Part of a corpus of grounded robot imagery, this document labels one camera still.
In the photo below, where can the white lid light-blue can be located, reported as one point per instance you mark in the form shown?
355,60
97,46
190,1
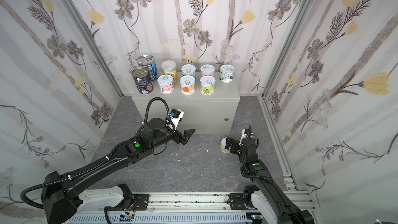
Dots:
188,70

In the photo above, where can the white lid green can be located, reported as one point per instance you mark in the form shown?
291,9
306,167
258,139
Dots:
207,85

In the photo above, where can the white slotted cable duct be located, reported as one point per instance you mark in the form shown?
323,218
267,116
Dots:
162,218

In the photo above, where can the white lid teal can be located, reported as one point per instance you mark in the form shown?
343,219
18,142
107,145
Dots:
226,73

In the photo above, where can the white lid pink-red can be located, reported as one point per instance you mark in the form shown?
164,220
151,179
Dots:
207,70

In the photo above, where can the white lid yellow-orange can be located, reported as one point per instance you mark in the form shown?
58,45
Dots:
169,68

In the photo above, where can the blue labelled tall can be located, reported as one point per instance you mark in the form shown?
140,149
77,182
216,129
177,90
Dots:
148,62

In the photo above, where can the white lid yellow can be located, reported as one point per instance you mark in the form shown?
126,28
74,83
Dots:
223,145

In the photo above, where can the grey metal cabinet box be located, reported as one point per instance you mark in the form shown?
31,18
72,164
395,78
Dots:
213,114

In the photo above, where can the white lid pink can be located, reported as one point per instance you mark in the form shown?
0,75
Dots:
166,84

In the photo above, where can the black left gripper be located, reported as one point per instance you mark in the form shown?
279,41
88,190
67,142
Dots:
180,136

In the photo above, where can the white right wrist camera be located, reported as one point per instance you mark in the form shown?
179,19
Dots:
244,134

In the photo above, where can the white lid orange can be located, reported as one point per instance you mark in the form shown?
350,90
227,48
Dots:
188,85

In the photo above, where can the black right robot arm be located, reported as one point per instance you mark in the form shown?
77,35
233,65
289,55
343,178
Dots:
264,195

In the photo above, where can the dark labelled tall can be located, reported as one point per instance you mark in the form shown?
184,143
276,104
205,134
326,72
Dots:
142,80

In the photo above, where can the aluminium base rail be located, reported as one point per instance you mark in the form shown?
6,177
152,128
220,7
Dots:
189,202

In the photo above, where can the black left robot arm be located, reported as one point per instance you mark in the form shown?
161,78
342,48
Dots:
61,195

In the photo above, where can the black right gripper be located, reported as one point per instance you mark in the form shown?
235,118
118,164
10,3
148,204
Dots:
236,145

